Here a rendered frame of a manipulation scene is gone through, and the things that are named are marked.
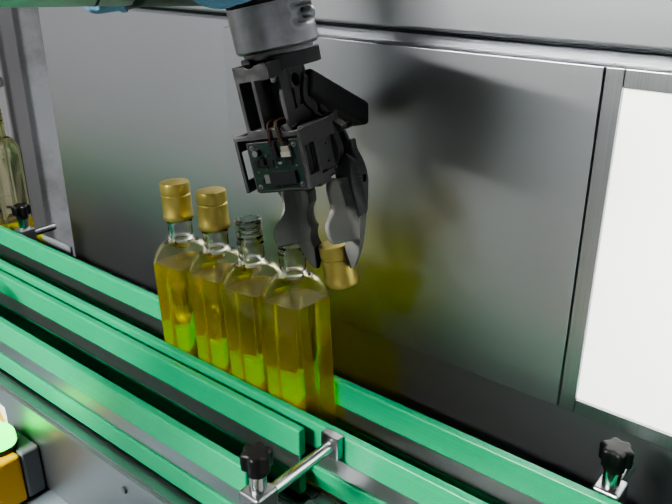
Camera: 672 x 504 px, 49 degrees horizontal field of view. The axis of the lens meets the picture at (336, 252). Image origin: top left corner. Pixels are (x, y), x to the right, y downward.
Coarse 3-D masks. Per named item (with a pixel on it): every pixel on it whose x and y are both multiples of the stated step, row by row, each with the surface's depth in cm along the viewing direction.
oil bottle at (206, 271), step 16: (208, 256) 82; (224, 256) 82; (192, 272) 83; (208, 272) 82; (224, 272) 82; (192, 288) 84; (208, 288) 82; (192, 304) 85; (208, 304) 83; (208, 320) 84; (224, 320) 83; (208, 336) 85; (224, 336) 84; (208, 352) 86; (224, 352) 84; (224, 368) 85
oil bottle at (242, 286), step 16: (240, 272) 79; (256, 272) 79; (272, 272) 80; (224, 288) 81; (240, 288) 79; (256, 288) 78; (224, 304) 81; (240, 304) 80; (256, 304) 78; (240, 320) 80; (256, 320) 79; (240, 336) 81; (256, 336) 80; (240, 352) 82; (256, 352) 80; (240, 368) 83; (256, 368) 81; (256, 384) 82
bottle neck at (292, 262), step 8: (280, 248) 76; (288, 248) 75; (296, 248) 75; (280, 256) 76; (288, 256) 75; (296, 256) 76; (304, 256) 76; (280, 264) 77; (288, 264) 76; (296, 264) 76; (304, 264) 77; (280, 272) 77; (288, 272) 76; (296, 272) 76; (304, 272) 77
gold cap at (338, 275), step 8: (328, 240) 75; (320, 248) 73; (328, 248) 72; (336, 248) 72; (320, 256) 73; (328, 256) 72; (336, 256) 72; (344, 256) 72; (328, 264) 73; (336, 264) 72; (344, 264) 73; (328, 272) 73; (336, 272) 73; (344, 272) 73; (352, 272) 73; (328, 280) 74; (336, 280) 73; (344, 280) 73; (352, 280) 73; (328, 288) 74; (336, 288) 73; (344, 288) 73
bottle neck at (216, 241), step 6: (204, 234) 82; (210, 234) 82; (216, 234) 82; (222, 234) 82; (204, 240) 83; (210, 240) 82; (216, 240) 82; (222, 240) 82; (228, 240) 83; (204, 246) 83; (210, 246) 82; (216, 246) 82; (222, 246) 82; (228, 246) 83
